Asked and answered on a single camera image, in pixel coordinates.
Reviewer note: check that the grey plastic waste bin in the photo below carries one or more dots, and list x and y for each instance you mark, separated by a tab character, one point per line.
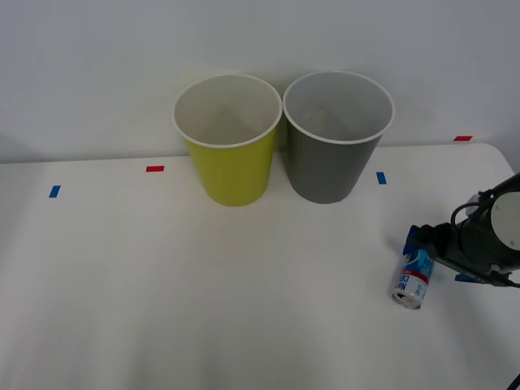
325	170

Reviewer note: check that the yellow-green plastic waste bin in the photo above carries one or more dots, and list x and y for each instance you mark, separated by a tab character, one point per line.
233	174

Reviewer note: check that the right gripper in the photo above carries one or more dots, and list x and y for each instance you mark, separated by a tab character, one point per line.
440	241

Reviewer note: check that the blue and white drink can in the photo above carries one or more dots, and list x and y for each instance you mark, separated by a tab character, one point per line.
410	284

